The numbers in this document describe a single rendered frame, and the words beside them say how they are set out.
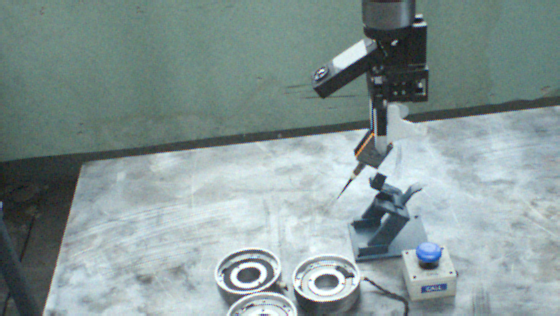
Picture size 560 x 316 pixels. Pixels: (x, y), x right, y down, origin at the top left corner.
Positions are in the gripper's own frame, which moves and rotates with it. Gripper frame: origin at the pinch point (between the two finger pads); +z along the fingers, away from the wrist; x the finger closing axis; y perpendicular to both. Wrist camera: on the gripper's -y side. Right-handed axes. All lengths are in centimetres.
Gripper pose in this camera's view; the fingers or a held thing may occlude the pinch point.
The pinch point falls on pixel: (376, 143)
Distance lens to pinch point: 117.9
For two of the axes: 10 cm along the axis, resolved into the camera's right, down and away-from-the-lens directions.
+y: 9.9, -1.1, 0.4
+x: -0.9, -5.9, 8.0
